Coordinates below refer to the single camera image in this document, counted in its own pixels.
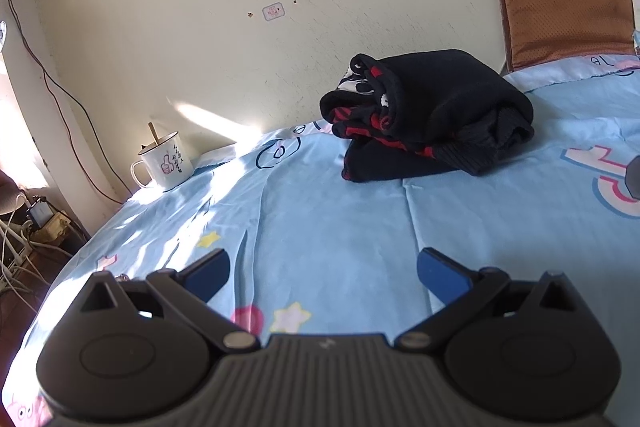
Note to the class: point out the yellowish box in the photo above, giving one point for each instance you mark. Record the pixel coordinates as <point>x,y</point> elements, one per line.
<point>57,231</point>

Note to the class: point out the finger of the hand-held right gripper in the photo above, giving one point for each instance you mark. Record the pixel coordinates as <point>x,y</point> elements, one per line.
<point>634,179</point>

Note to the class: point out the brown mesh seat cushion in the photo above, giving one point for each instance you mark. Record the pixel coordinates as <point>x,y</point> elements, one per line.
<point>565,2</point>

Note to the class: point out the black red white patterned sweater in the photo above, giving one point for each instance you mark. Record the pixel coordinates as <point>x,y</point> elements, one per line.
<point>440,97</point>

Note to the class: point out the small dark charger device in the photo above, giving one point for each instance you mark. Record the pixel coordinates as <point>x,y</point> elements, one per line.
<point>40,213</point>

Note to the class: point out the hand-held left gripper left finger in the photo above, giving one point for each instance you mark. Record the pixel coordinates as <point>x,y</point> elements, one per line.
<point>207,274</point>

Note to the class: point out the brown round object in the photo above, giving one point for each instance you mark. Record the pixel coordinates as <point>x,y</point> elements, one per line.
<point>9,192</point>

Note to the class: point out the light blue cartoon bed sheet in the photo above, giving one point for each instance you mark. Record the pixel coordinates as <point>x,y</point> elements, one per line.
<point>350,217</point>

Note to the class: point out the small pink wall sticker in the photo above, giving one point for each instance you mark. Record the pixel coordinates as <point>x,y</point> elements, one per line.
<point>273,12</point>

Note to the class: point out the white enamel mug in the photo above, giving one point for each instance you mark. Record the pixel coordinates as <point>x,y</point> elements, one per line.
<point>167,167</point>

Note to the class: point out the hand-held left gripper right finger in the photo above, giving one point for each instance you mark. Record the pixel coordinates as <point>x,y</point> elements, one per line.
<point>440,274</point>

